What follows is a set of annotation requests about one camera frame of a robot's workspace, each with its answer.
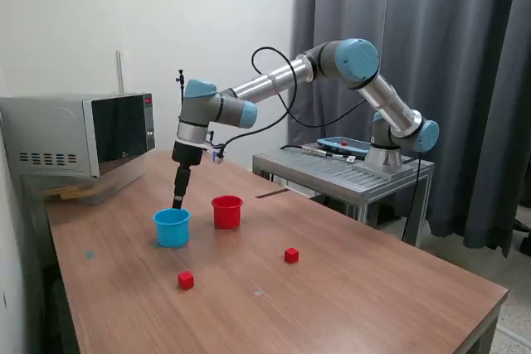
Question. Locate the blue plastic cup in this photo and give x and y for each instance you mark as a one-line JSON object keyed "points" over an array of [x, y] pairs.
{"points": [[172, 231]]}

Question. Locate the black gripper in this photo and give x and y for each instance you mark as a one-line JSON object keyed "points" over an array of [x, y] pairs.
{"points": [[186, 156]]}

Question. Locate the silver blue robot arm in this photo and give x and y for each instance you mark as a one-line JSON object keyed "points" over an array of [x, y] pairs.
{"points": [[269, 80]]}

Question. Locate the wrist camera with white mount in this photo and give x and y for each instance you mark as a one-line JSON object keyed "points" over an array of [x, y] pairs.
{"points": [[217, 157]]}

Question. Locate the dark thin flat strip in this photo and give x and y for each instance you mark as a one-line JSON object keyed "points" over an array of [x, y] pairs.
{"points": [[271, 193]]}

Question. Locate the dark floor clutter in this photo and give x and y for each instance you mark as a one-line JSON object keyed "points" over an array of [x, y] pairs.
{"points": [[522, 226]]}

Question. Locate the red cube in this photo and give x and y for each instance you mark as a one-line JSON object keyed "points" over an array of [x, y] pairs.
{"points": [[291, 255], [186, 280]]}

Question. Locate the dark grey curtain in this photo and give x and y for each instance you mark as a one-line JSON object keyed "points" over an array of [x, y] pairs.
{"points": [[489, 59]]}

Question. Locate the red plastic cup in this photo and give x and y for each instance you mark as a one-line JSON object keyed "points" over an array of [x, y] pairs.
{"points": [[227, 217]]}

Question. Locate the grey metal robot stand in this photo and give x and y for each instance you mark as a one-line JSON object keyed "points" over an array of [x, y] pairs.
{"points": [[332, 171]]}

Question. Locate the blue teach pendant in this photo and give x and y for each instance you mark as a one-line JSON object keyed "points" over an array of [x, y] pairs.
{"points": [[344, 147]]}

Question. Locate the dark table leg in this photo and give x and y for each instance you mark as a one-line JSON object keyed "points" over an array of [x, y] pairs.
{"points": [[483, 337]]}

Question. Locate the silver microwave oven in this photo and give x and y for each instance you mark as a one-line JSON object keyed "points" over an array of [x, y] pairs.
{"points": [[50, 130]]}

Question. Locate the wooden boards stack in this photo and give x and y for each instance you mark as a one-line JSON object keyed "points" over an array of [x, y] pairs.
{"points": [[62, 193]]}

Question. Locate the white vertical pipe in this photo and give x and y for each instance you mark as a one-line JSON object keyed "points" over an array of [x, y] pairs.
{"points": [[119, 72]]}

